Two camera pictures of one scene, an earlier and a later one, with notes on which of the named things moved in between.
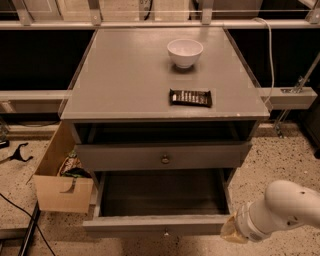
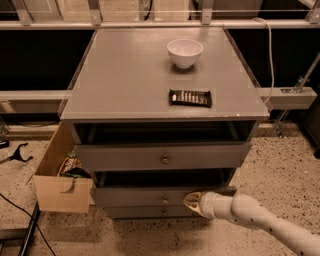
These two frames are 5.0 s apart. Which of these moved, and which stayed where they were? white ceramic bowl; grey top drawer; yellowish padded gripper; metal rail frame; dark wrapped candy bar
Moved: yellowish padded gripper
Stayed: white ceramic bowl; grey top drawer; metal rail frame; dark wrapped candy bar
